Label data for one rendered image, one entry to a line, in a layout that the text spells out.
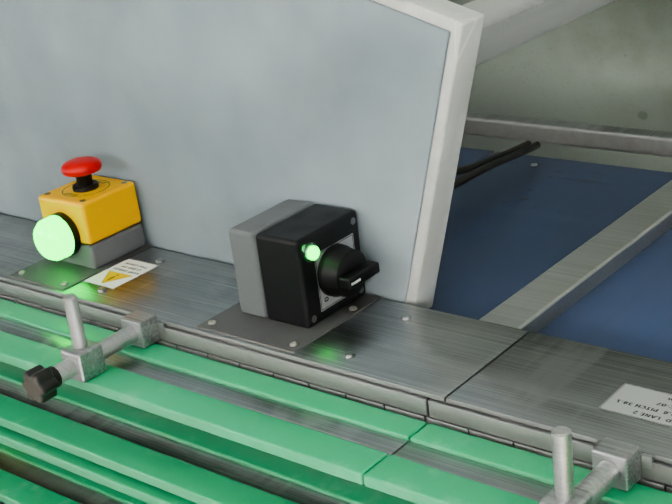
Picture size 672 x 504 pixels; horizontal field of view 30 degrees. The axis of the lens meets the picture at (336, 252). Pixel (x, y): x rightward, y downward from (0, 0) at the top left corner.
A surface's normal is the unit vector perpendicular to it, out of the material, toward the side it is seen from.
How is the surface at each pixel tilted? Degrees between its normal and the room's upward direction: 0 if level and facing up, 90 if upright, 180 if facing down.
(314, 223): 90
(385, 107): 0
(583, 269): 90
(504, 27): 90
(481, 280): 90
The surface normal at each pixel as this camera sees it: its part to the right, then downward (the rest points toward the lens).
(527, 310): -0.12, -0.92
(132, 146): -0.63, 0.36
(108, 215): 0.77, 0.15
